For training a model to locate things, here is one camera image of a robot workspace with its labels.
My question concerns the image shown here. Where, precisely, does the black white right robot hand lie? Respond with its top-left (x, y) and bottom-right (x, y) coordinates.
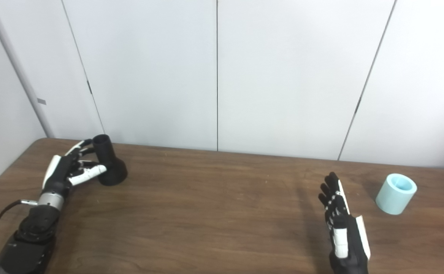
top-left (318, 172), bottom-right (371, 274)

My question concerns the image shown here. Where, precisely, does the light-blue short hose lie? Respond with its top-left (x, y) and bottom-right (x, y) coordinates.
top-left (376, 174), bottom-right (417, 215)

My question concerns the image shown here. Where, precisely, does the white wall corner post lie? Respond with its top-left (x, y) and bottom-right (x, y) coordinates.
top-left (0, 0), bottom-right (55, 138)

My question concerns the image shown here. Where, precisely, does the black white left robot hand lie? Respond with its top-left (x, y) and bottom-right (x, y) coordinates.
top-left (41, 139), bottom-right (107, 198)

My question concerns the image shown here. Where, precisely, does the black funnel-shaped nozzle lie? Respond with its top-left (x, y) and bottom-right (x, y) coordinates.
top-left (92, 134), bottom-right (128, 186)

